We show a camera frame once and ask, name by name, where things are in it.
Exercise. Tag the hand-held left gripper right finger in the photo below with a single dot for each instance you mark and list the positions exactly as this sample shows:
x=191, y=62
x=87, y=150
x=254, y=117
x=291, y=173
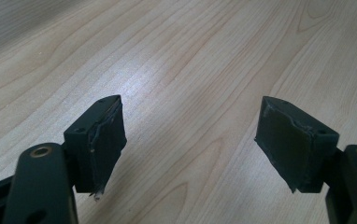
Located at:
x=295, y=146

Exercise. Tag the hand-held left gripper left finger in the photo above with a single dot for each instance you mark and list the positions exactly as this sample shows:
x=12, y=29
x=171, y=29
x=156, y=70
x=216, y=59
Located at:
x=100, y=143

